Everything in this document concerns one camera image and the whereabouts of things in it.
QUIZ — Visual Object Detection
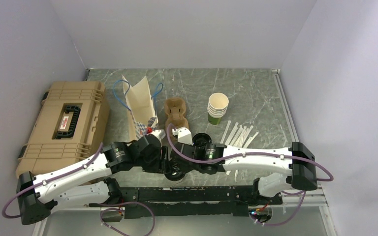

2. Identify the stack of black lids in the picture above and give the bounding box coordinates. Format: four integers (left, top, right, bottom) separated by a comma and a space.
192, 133, 212, 148

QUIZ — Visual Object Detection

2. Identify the cardboard cup carrier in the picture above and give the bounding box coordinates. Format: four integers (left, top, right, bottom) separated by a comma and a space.
164, 97, 189, 129

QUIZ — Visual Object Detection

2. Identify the tan hard case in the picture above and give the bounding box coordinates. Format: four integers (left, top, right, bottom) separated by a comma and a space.
15, 81, 110, 177

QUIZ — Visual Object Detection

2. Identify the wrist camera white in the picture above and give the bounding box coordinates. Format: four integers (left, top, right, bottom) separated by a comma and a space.
172, 127, 193, 145
146, 127, 166, 142

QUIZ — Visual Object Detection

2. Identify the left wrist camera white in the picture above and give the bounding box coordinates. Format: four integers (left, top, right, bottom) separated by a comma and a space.
146, 127, 166, 142

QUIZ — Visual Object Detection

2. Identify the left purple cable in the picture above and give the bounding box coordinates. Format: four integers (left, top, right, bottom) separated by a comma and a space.
1, 142, 156, 236

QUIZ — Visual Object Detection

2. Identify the purple cable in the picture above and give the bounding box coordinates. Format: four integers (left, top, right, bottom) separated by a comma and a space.
1, 142, 156, 236
166, 123, 334, 227

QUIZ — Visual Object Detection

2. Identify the stack of paper cups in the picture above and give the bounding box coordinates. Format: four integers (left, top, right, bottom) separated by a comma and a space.
207, 93, 229, 125

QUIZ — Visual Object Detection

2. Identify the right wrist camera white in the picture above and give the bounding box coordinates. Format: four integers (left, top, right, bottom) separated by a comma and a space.
172, 127, 193, 145

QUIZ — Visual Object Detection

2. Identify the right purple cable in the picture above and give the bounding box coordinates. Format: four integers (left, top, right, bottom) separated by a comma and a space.
166, 123, 334, 227

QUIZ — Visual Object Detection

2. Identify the patterned paper bag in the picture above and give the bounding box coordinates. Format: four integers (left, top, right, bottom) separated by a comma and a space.
113, 76, 163, 141

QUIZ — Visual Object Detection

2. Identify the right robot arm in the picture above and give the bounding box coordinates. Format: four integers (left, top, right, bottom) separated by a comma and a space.
170, 142, 317, 204

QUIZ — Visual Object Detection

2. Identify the pile of wrapped straws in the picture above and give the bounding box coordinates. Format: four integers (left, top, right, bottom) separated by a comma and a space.
220, 120, 260, 182

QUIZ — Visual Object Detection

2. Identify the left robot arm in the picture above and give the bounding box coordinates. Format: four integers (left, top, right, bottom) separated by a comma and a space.
17, 130, 165, 225

